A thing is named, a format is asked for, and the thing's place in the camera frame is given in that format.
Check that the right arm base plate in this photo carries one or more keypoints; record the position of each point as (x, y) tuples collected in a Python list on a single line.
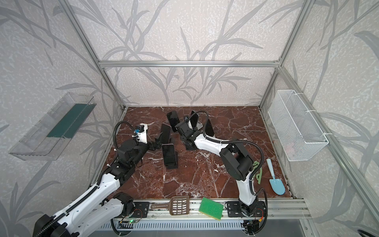
[(234, 209)]

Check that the aluminium front rail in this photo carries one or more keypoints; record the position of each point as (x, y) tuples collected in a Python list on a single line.
[(276, 208)]

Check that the green yellow sponge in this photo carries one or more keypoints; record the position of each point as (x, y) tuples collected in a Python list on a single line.
[(211, 209)]

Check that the aluminium back crossbar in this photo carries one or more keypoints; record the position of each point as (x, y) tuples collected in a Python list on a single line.
[(239, 64)]

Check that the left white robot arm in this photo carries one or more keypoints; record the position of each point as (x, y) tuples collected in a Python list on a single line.
[(93, 209)]

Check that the green plastic hook toy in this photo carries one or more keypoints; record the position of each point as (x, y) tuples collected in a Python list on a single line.
[(258, 175)]

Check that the black phone on white stand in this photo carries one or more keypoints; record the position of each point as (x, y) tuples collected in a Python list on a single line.
[(194, 120)]

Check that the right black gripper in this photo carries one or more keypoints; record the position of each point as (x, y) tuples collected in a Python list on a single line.
[(194, 132)]

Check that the white wire basket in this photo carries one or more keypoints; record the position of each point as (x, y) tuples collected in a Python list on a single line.
[(294, 122)]

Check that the light blue plastic shovel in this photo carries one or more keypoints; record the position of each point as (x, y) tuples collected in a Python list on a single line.
[(276, 184)]

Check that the brown slotted scoop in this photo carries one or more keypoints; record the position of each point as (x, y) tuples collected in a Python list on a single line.
[(178, 205)]

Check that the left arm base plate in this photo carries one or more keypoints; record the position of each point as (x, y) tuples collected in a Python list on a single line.
[(140, 210)]

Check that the clear plastic wall tray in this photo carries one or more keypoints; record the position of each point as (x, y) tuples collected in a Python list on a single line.
[(47, 140)]

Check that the pink object in basket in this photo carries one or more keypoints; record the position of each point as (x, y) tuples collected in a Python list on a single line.
[(290, 149)]

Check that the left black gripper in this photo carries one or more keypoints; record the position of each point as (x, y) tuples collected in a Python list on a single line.
[(157, 145)]

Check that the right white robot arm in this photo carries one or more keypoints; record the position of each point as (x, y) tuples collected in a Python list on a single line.
[(237, 161)]

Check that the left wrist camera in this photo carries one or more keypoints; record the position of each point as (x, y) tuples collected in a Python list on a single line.
[(140, 133)]

